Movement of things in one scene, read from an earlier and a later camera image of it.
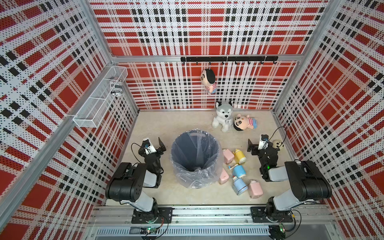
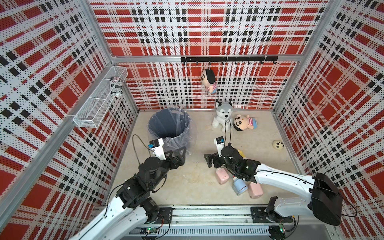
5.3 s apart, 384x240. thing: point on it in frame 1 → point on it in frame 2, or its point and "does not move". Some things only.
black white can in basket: (116, 86) does not move
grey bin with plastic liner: (196, 158) → (174, 126)
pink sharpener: (224, 177) does not move
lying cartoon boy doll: (242, 123) does not move
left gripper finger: (162, 148) → (180, 158)
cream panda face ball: (278, 144) does not move
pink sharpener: (255, 189) does not move
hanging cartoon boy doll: (208, 79) does not move
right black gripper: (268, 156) → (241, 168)
